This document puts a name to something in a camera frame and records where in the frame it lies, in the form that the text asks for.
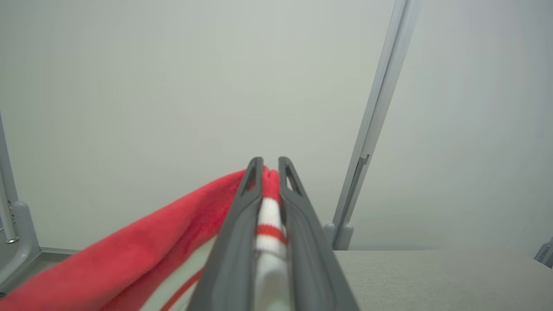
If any grey stand leg with caster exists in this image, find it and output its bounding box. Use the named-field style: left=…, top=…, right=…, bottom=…
left=0, top=201, right=41, bottom=290

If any red shorts thin striped trim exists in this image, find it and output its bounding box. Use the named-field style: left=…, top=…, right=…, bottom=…
left=0, top=166, right=290, bottom=311

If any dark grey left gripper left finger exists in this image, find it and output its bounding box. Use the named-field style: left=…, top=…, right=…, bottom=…
left=188, top=157, right=264, bottom=311

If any grey slanted stand pole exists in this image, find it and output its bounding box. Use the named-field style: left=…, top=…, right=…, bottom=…
left=0, top=112, right=20, bottom=244

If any grey partition post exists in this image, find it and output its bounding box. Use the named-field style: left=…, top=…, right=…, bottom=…
left=324, top=0, right=422, bottom=251

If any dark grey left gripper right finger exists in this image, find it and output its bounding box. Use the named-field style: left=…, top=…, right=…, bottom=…
left=278, top=156, right=360, bottom=311

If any grey partition foot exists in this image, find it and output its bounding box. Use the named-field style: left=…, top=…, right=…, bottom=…
left=534, top=238, right=553, bottom=269

